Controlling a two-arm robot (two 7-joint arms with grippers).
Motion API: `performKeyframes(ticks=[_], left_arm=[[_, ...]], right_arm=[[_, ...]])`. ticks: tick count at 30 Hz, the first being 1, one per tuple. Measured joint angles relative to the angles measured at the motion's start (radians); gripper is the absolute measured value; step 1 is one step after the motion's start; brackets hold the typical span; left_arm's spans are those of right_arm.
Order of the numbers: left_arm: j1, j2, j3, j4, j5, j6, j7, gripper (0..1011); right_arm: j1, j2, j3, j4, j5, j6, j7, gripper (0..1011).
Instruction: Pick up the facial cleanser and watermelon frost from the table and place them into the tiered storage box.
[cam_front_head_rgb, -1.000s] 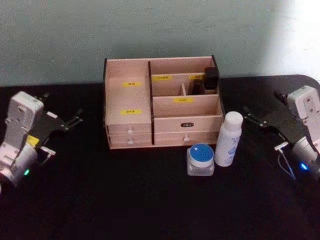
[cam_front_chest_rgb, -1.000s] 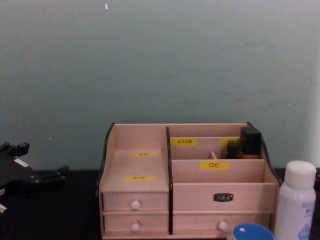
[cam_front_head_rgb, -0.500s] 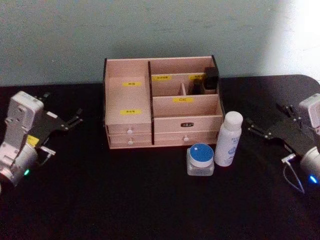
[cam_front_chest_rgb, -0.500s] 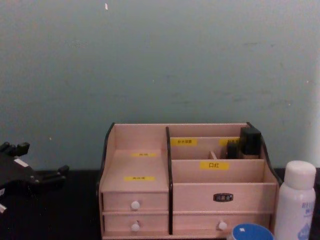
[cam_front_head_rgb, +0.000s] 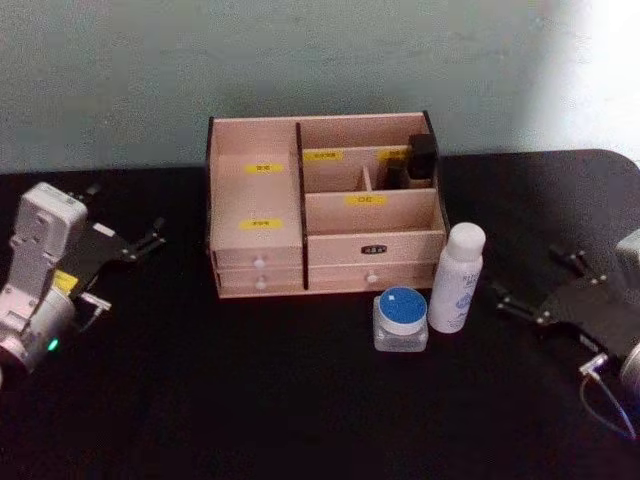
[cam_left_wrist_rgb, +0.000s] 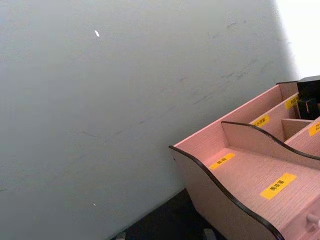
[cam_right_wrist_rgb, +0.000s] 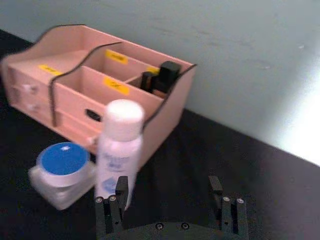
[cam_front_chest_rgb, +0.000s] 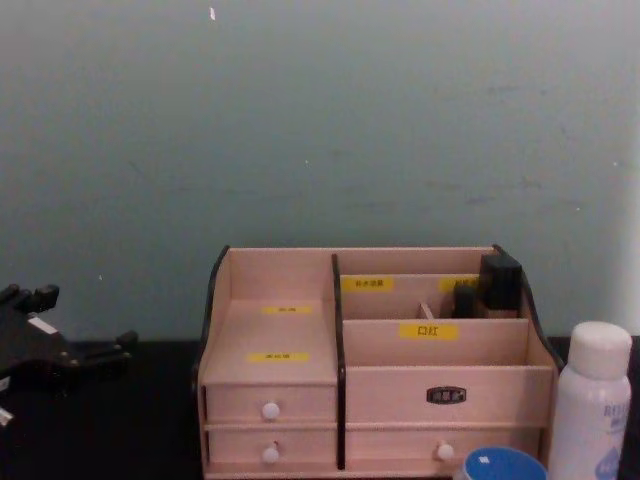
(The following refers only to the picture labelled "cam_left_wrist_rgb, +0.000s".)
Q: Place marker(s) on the black table cloth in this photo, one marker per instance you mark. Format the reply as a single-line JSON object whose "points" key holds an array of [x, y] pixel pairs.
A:
{"points": [[170, 220]]}

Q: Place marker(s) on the pale grey wall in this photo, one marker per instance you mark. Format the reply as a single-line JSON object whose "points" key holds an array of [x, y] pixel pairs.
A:
{"points": [[100, 100]]}

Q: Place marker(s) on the light wooden desk organizer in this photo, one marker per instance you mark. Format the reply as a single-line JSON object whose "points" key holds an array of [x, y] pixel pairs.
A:
{"points": [[250, 175]]}

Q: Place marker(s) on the black rectangular cosmetic box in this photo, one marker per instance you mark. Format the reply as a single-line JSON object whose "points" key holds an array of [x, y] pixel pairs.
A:
{"points": [[308, 92]]}

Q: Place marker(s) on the small wooden drawer white knob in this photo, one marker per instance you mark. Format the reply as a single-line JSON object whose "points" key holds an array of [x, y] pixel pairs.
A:
{"points": [[313, 221]]}

